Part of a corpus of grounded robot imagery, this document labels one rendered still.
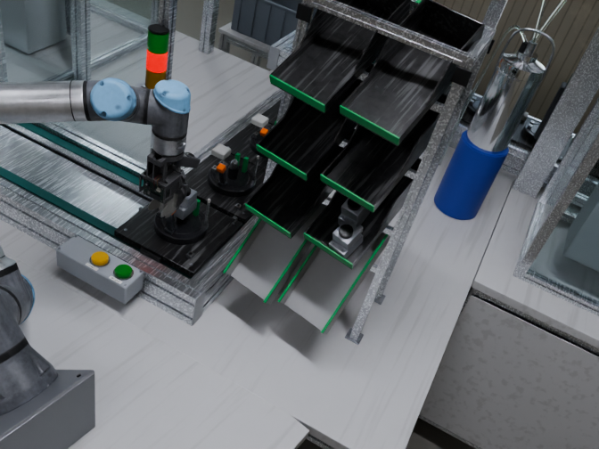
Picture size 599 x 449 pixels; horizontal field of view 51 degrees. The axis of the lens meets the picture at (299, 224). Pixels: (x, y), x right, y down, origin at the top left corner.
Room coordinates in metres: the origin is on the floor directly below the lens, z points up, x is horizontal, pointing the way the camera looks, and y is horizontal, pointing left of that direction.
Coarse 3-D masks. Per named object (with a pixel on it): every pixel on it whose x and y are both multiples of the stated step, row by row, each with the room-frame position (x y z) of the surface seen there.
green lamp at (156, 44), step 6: (150, 36) 1.35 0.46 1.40; (156, 36) 1.35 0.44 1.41; (162, 36) 1.36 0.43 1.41; (168, 36) 1.38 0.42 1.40; (150, 42) 1.35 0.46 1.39; (156, 42) 1.35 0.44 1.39; (162, 42) 1.36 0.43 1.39; (150, 48) 1.35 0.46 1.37; (156, 48) 1.35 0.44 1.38; (162, 48) 1.36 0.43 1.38
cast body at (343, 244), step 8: (344, 224) 1.02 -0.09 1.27; (352, 224) 1.03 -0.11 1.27; (360, 224) 1.07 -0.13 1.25; (336, 232) 1.01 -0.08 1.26; (344, 232) 1.00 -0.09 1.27; (352, 232) 1.00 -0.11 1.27; (360, 232) 1.01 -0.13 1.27; (336, 240) 1.00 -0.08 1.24; (344, 240) 0.99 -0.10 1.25; (352, 240) 1.00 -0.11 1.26; (360, 240) 1.03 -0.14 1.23; (336, 248) 1.00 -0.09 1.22; (344, 248) 1.00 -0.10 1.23; (352, 248) 1.01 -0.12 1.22; (344, 256) 0.99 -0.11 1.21
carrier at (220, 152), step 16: (208, 160) 1.52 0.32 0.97; (224, 160) 1.54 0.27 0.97; (240, 160) 1.56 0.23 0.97; (256, 160) 1.46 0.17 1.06; (192, 176) 1.42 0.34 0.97; (208, 176) 1.42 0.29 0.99; (240, 176) 1.46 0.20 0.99; (256, 176) 1.51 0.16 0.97; (208, 192) 1.37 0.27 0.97; (224, 192) 1.38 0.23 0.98; (240, 192) 1.39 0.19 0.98; (224, 208) 1.32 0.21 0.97
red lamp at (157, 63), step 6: (150, 54) 1.35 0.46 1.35; (156, 54) 1.35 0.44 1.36; (162, 54) 1.36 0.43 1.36; (150, 60) 1.35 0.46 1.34; (156, 60) 1.35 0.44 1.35; (162, 60) 1.36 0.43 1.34; (150, 66) 1.35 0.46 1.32; (156, 66) 1.35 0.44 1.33; (162, 66) 1.36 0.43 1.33; (156, 72) 1.35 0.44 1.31
